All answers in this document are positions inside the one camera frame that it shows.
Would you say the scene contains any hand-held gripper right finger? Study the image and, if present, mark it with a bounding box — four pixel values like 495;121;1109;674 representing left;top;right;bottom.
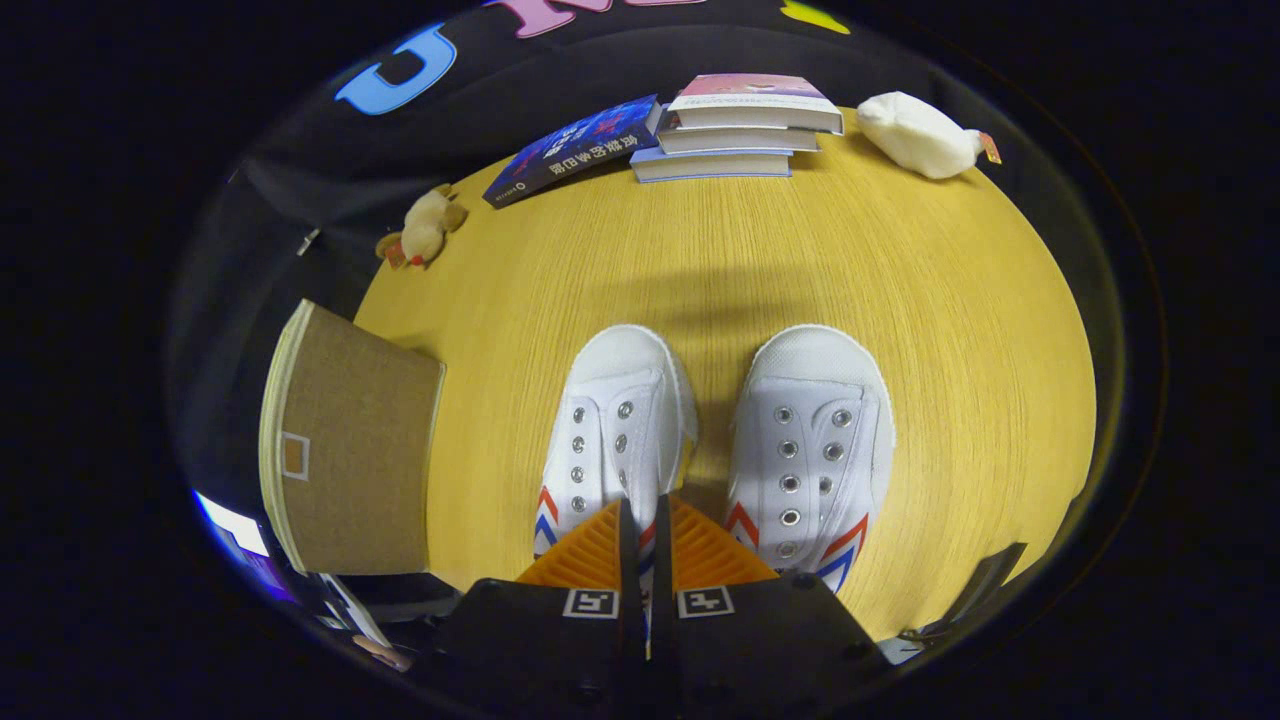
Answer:
652;495;891;716

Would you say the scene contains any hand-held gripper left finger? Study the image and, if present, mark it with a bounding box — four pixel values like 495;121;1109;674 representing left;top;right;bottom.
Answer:
425;497;646;716

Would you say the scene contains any white canvas shoe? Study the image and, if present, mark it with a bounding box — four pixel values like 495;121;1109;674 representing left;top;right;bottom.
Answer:
725;323;897;596
533;323;699;611

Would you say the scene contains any brown fabric storage box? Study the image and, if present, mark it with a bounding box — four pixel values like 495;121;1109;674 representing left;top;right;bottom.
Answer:
258;298;447;577

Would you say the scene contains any bright monitor screen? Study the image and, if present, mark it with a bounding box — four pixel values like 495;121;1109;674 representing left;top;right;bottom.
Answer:
193;488;296;601

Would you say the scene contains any beige plush dog toy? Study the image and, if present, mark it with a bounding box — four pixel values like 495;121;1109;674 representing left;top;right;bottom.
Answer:
375;183;469;271

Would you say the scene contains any light blue cover book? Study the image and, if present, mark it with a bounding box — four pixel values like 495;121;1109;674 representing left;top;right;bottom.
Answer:
630;145;794;184

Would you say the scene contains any dark blue book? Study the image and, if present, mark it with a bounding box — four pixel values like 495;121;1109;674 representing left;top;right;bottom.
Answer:
482;94;664;209

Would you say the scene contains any white-edged middle book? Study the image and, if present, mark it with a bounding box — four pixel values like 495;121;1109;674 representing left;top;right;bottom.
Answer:
655;108;821;155

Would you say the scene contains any white plush toy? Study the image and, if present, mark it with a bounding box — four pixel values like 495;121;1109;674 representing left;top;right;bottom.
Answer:
857;91;1003;181

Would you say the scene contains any pink cover book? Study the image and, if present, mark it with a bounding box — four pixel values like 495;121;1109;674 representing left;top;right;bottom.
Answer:
665;72;846;135

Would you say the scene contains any black table bracket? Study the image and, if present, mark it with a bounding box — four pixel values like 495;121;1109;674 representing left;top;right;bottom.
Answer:
898;542;1029;641

